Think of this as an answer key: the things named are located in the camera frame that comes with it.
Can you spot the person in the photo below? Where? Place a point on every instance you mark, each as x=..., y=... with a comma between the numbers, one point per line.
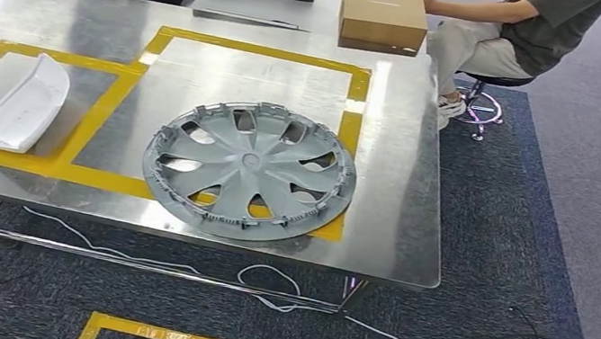
x=546, y=26

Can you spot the black seat chrome stool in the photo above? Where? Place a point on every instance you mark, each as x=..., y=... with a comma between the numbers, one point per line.
x=499, y=79

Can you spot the stainless steel workbench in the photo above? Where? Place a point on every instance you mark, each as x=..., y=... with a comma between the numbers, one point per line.
x=58, y=21

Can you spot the brown cardboard box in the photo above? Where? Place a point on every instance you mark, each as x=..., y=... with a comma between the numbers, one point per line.
x=384, y=15

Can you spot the large yellow tape frame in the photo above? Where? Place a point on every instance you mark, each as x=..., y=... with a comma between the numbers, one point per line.
x=265, y=51

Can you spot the grey plastic wheel hubcap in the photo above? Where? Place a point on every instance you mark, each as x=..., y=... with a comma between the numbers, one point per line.
x=249, y=172

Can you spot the white plastic trim part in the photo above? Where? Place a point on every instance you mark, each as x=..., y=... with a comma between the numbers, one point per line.
x=21, y=106

